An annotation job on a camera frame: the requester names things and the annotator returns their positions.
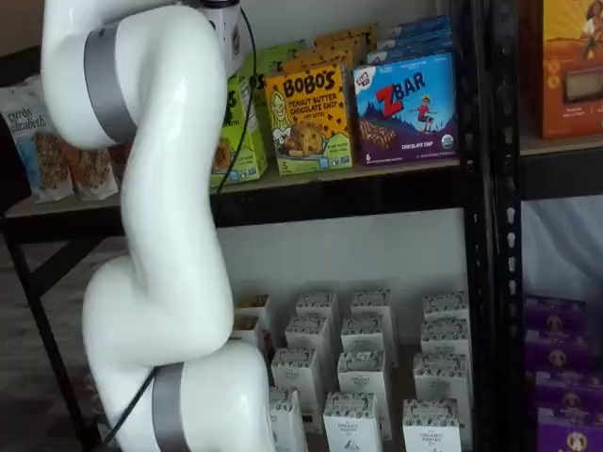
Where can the brown shelf board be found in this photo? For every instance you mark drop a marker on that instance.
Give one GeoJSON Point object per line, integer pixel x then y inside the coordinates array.
{"type": "Point", "coordinates": [401, 372]}
{"type": "Point", "coordinates": [565, 145]}
{"type": "Point", "coordinates": [405, 172]}

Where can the granola bag blue label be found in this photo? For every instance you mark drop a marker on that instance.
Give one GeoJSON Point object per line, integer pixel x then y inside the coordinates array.
{"type": "Point", "coordinates": [28, 122]}

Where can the white boxy gripper body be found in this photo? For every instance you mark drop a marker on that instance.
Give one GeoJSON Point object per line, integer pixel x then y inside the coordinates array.
{"type": "Point", "coordinates": [226, 28]}

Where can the black shelf rail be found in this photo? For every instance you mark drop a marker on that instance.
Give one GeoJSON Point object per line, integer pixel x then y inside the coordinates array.
{"type": "Point", "coordinates": [478, 235]}

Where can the yellow nut snack box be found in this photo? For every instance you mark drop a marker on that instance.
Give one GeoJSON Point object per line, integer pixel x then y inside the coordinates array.
{"type": "Point", "coordinates": [254, 303]}
{"type": "Point", "coordinates": [246, 329]}

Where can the orange Bobo's peanut butter box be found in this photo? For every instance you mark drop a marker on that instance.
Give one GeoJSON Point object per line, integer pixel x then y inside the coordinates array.
{"type": "Point", "coordinates": [306, 117]}
{"type": "Point", "coordinates": [348, 37]}
{"type": "Point", "coordinates": [330, 59]}

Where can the black metal stand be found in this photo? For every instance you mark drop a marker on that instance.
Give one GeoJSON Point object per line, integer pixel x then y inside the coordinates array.
{"type": "Point", "coordinates": [47, 339]}

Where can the green Bobo's apple pie box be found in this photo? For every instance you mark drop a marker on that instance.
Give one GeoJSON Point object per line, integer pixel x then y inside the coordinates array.
{"type": "Point", "coordinates": [273, 59]}
{"type": "Point", "coordinates": [245, 141]}

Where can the granola bag orange label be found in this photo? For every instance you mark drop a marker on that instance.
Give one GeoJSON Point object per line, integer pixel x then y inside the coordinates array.
{"type": "Point", "coordinates": [92, 169]}

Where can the blue Zbar box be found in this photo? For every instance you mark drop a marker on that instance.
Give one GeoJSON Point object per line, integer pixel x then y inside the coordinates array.
{"type": "Point", "coordinates": [424, 37]}
{"type": "Point", "coordinates": [405, 113]}
{"type": "Point", "coordinates": [410, 52]}
{"type": "Point", "coordinates": [419, 23]}

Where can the black metal shelf rack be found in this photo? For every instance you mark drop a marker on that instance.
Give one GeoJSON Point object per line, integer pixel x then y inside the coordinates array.
{"type": "Point", "coordinates": [506, 282]}

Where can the purple snack box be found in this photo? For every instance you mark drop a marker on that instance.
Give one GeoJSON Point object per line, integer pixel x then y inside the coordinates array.
{"type": "Point", "coordinates": [572, 433]}
{"type": "Point", "coordinates": [570, 395]}
{"type": "Point", "coordinates": [558, 341]}
{"type": "Point", "coordinates": [560, 362]}
{"type": "Point", "coordinates": [556, 311]}

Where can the large orange box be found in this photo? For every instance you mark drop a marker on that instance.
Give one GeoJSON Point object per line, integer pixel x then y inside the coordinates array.
{"type": "Point", "coordinates": [565, 70]}

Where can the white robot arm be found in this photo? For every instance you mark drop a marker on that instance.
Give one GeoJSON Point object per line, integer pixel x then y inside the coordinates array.
{"type": "Point", "coordinates": [165, 141]}

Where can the white floral carton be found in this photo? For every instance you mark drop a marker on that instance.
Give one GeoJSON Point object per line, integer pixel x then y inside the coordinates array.
{"type": "Point", "coordinates": [431, 428]}
{"type": "Point", "coordinates": [445, 336]}
{"type": "Point", "coordinates": [440, 376]}
{"type": "Point", "coordinates": [370, 301]}
{"type": "Point", "coordinates": [294, 372]}
{"type": "Point", "coordinates": [316, 303]}
{"type": "Point", "coordinates": [363, 372]}
{"type": "Point", "coordinates": [445, 306]}
{"type": "Point", "coordinates": [292, 424]}
{"type": "Point", "coordinates": [306, 332]}
{"type": "Point", "coordinates": [365, 334]}
{"type": "Point", "coordinates": [351, 424]}

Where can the granola bag red label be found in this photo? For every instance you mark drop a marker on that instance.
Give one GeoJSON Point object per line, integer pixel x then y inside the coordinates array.
{"type": "Point", "coordinates": [118, 165]}

